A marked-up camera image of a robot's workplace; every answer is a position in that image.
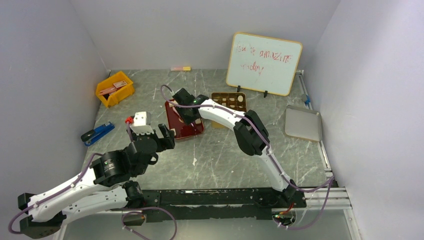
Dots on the blue black stapler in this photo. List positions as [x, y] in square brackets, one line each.
[92, 136]

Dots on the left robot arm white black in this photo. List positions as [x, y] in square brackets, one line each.
[103, 184]

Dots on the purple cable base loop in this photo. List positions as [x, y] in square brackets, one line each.
[137, 217]

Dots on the gold chocolate box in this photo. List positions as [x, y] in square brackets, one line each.
[230, 100]

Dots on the yellow plastic bin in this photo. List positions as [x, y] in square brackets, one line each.
[119, 95]

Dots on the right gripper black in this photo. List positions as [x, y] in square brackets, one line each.
[182, 99]

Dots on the whiteboard with yellow frame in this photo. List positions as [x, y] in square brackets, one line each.
[263, 64]

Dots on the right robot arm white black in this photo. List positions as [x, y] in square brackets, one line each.
[251, 134]

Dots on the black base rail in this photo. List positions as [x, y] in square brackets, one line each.
[223, 203]

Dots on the silver box lid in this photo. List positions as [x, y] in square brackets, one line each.
[303, 123]

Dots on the yellow pink eraser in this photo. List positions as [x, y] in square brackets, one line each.
[181, 69]

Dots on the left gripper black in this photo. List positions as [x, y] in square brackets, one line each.
[166, 142]

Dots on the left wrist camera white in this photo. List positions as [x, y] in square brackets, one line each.
[141, 118]

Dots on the blue clip on rail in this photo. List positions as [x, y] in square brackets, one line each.
[306, 99]

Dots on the pink box in bin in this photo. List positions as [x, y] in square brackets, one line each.
[115, 86]

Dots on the red rectangular tray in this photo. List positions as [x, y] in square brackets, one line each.
[176, 124]

